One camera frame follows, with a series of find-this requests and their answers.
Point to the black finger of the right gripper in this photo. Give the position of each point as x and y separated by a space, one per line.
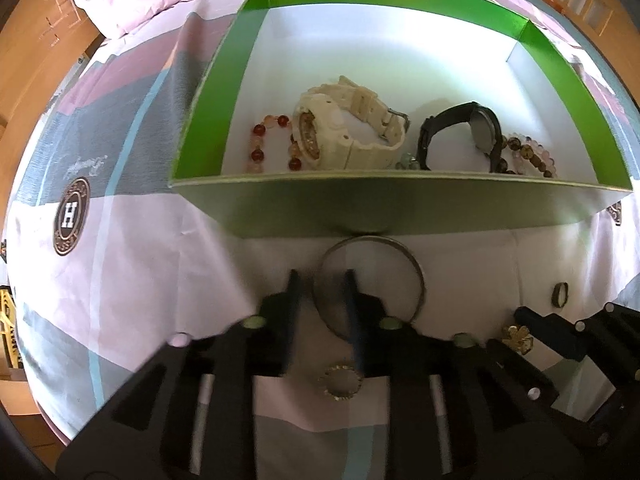
520 364
554 331

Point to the green cardboard box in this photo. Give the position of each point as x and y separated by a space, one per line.
238 162

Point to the silver metal bangle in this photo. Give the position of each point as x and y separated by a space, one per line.
383 267

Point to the gold sunburst ring brooch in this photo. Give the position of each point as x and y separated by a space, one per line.
341 381

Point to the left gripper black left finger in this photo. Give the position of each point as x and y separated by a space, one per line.
188 412

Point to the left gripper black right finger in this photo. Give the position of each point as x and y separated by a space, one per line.
454 411

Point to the wooden bed frame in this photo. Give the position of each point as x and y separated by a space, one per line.
609 27

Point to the pink grey bed sheet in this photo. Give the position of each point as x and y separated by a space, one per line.
107 261

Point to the black wristwatch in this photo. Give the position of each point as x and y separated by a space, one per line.
467 130

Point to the cream white wristwatch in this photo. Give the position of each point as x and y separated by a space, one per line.
345 126

